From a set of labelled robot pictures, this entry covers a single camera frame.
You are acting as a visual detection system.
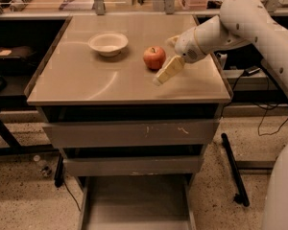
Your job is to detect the bottom open grey drawer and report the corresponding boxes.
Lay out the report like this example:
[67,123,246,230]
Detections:
[77,174,197,230]

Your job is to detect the top grey drawer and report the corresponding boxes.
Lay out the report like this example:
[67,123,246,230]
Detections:
[37,103,224,150]

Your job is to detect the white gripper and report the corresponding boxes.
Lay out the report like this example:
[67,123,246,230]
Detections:
[153,27,206,86]

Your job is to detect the middle grey drawer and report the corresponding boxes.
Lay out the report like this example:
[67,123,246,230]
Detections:
[63,155,204,177]

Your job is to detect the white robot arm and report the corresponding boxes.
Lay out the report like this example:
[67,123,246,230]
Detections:
[155,0,288,230]

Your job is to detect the red apple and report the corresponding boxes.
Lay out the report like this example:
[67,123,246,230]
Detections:
[143,46,166,70]

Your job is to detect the black table leg bar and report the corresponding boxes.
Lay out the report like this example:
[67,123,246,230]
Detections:
[221,133,250,207]

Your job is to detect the black power adapter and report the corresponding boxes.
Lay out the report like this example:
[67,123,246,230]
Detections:
[243,66,260,77]

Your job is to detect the grey drawer cabinet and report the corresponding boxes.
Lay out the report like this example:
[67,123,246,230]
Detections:
[24,14,233,230]

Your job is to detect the black cable on floor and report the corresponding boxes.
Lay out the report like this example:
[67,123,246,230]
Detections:
[252,103,288,137]

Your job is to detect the black floor cable left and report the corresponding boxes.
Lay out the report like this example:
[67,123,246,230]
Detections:
[62,179,83,213]

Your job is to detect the plastic bottle on floor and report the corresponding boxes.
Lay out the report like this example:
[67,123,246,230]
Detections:
[34,155,52,177]

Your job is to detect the white bowl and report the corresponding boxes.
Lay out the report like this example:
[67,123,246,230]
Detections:
[87,32,129,57]

